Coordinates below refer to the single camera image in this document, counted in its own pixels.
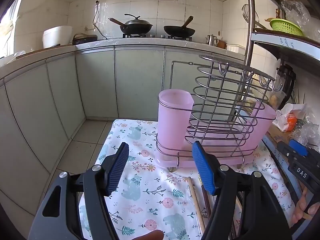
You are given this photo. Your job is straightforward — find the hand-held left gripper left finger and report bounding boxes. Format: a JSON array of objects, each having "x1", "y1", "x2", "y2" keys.
[{"x1": 27, "y1": 142, "x2": 130, "y2": 240}]

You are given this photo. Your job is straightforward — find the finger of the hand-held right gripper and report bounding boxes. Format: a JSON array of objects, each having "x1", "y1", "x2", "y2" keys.
[
  {"x1": 289, "y1": 139, "x2": 308, "y2": 156},
  {"x1": 277, "y1": 141, "x2": 292, "y2": 157}
]

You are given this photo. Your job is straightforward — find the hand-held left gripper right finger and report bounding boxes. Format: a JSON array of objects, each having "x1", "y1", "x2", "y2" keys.
[{"x1": 192, "y1": 141, "x2": 293, "y2": 240}]

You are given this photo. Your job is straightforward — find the dark brown chopstick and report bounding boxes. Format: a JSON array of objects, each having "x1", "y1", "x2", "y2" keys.
[{"x1": 202, "y1": 187, "x2": 212, "y2": 220}]

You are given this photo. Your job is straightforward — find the pink plastic cup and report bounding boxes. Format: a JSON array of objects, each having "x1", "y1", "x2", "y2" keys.
[
  {"x1": 250, "y1": 100, "x2": 277, "y2": 155},
  {"x1": 157, "y1": 89, "x2": 194, "y2": 157}
]

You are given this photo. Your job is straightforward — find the metal wire utensil rack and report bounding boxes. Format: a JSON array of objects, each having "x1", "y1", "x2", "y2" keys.
[{"x1": 156, "y1": 54, "x2": 283, "y2": 173}]

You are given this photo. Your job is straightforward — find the person's right hand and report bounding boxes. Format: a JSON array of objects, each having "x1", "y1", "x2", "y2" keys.
[{"x1": 291, "y1": 188, "x2": 320, "y2": 225}]

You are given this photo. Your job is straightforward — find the person's left hand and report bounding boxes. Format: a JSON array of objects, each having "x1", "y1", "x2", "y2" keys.
[{"x1": 139, "y1": 230, "x2": 165, "y2": 240}]

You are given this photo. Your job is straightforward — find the brown cardboard sheet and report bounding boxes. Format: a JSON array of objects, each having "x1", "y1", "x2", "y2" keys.
[{"x1": 265, "y1": 124, "x2": 300, "y2": 148}]

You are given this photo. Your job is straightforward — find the clear plastic food bag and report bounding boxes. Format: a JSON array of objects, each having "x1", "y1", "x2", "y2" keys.
[{"x1": 295, "y1": 119, "x2": 320, "y2": 152}]

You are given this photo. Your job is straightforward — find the orange and white bag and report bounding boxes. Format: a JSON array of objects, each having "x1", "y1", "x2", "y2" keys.
[{"x1": 272, "y1": 103, "x2": 308, "y2": 133}]

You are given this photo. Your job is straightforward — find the pink plastic drip tray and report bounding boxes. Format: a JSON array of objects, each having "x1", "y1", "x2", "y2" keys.
[{"x1": 155, "y1": 127, "x2": 258, "y2": 168}]

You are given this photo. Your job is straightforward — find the light wooden chopstick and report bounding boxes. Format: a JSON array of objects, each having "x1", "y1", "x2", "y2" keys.
[{"x1": 187, "y1": 177, "x2": 206, "y2": 232}]

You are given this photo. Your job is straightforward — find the animal print tablecloth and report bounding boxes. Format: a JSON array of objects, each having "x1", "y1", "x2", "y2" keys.
[{"x1": 79, "y1": 119, "x2": 296, "y2": 240}]

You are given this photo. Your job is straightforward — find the clear plastic food tub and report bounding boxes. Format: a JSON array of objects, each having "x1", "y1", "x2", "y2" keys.
[{"x1": 268, "y1": 90, "x2": 286, "y2": 111}]

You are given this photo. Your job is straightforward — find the green onion leaves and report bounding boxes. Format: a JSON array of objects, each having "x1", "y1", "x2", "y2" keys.
[{"x1": 292, "y1": 87, "x2": 308, "y2": 105}]

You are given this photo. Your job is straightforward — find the black blender jug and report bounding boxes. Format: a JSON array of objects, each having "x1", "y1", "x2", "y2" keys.
[{"x1": 275, "y1": 64, "x2": 297, "y2": 105}]

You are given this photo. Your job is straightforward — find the pale green base cabinets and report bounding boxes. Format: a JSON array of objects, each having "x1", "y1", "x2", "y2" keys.
[{"x1": 0, "y1": 44, "x2": 248, "y2": 228}]

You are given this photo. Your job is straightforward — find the metal shelving unit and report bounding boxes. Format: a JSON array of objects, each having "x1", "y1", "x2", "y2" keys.
[{"x1": 244, "y1": 0, "x2": 320, "y2": 70}]

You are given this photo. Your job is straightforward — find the white storage box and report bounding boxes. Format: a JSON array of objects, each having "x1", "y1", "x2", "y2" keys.
[{"x1": 226, "y1": 45, "x2": 246, "y2": 53}]

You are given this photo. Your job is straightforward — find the green plastic basket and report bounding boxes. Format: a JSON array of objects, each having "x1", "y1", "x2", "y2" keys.
[{"x1": 269, "y1": 18, "x2": 304, "y2": 37}]

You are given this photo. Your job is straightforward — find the steel kettle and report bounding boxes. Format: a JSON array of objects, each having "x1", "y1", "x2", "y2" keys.
[{"x1": 205, "y1": 34, "x2": 219, "y2": 46}]

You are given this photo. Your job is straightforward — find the black countertop appliance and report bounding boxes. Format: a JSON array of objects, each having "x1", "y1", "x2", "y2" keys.
[{"x1": 72, "y1": 33, "x2": 98, "y2": 46}]

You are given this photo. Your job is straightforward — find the crumpled clear plastic bag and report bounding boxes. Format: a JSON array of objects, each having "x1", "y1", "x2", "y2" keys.
[{"x1": 281, "y1": 0, "x2": 312, "y2": 30}]

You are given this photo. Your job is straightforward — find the gas stove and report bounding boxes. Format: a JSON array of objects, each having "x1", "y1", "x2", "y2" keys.
[{"x1": 122, "y1": 33, "x2": 193, "y2": 41}]

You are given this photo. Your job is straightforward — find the black open wok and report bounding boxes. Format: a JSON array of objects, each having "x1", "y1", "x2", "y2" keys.
[{"x1": 164, "y1": 16, "x2": 196, "y2": 38}]

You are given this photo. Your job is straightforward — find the black wok with lid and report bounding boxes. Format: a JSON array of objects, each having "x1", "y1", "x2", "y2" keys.
[{"x1": 108, "y1": 14, "x2": 153, "y2": 34}]

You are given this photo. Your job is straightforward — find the white rice cooker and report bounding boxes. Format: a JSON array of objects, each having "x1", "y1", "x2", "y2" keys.
[{"x1": 42, "y1": 26, "x2": 73, "y2": 49}]

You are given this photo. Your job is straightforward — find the metal wire skimmer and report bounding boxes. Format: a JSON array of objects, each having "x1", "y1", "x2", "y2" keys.
[{"x1": 241, "y1": 4, "x2": 268, "y2": 29}]

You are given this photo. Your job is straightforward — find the black power cable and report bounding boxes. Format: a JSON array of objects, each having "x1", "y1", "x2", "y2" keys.
[{"x1": 93, "y1": 0, "x2": 108, "y2": 40}]

